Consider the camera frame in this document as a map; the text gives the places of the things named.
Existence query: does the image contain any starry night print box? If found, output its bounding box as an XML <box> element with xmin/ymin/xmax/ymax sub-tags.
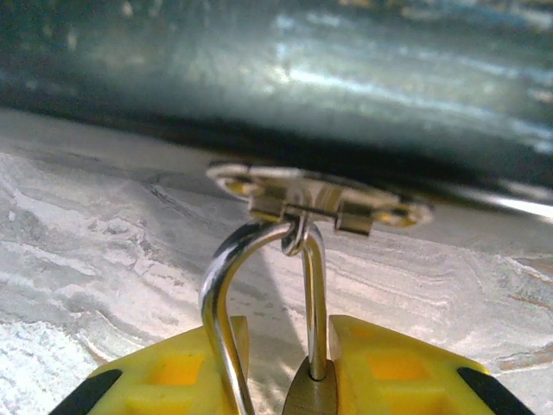
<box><xmin>0</xmin><ymin>0</ymin><xmax>553</xmax><ymax>217</ymax></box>

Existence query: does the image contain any brass padlock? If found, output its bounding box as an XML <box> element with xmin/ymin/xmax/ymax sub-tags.
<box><xmin>199</xmin><ymin>218</ymin><xmax>339</xmax><ymax>415</ymax></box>

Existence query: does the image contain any silver box hasp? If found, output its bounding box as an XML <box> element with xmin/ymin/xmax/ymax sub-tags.
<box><xmin>207</xmin><ymin>162</ymin><xmax>435</xmax><ymax>257</ymax></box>

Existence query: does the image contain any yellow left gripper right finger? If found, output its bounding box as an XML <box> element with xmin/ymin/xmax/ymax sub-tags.
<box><xmin>328</xmin><ymin>314</ymin><xmax>537</xmax><ymax>415</ymax></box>

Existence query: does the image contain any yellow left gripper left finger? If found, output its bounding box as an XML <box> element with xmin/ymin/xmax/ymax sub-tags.
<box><xmin>50</xmin><ymin>315</ymin><xmax>257</xmax><ymax>415</ymax></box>

